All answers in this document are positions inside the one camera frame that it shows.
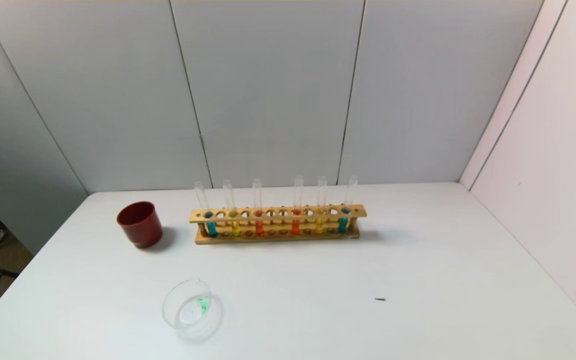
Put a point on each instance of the yellow pigment glass test tube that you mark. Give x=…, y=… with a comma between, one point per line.
x=236, y=228
x=319, y=226

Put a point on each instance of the blue pigment glass test tube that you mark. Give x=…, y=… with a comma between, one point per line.
x=212, y=229
x=342, y=225

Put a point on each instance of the wooden test tube rack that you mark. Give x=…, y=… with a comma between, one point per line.
x=278, y=213

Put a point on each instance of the orange pigment glass test tube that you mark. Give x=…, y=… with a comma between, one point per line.
x=259, y=227
x=295, y=227

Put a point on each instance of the clear glass beaker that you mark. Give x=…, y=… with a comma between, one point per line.
x=190, y=312

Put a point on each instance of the dark red plastic cup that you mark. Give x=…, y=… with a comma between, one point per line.
x=140, y=230

